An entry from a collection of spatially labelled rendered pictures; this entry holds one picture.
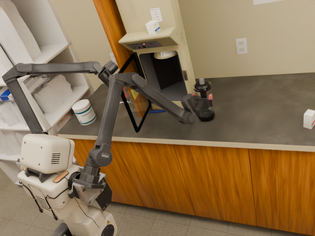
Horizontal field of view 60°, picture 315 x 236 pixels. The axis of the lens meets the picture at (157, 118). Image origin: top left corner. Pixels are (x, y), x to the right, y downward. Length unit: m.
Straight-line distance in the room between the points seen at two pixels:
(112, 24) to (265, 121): 1.04
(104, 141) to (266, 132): 0.87
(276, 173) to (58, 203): 1.17
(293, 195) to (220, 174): 0.44
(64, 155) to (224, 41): 1.32
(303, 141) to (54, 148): 1.18
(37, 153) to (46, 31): 1.60
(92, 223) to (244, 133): 0.94
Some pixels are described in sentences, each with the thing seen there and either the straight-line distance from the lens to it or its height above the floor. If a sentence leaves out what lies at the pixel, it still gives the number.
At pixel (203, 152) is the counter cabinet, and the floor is 0.81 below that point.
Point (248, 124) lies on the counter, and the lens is 1.65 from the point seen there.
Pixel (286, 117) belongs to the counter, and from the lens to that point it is 1.69.
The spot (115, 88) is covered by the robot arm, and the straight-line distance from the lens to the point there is 1.25.
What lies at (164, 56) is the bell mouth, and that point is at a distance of 1.71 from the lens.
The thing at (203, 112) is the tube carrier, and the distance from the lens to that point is 1.67.
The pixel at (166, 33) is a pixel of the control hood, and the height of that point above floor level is 1.51.
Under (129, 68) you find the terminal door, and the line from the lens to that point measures 1.67.
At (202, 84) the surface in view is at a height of 1.19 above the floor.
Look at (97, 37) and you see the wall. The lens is 2.42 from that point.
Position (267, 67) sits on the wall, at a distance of 2.10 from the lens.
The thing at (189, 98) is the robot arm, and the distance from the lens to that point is 1.46.
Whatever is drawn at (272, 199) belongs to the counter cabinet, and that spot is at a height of 0.43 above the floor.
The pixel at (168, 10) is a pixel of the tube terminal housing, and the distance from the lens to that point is 1.57.
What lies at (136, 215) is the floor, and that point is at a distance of 2.58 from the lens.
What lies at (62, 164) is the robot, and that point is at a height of 1.27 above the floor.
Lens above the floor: 1.99
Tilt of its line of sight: 34 degrees down
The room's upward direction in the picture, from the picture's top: 19 degrees counter-clockwise
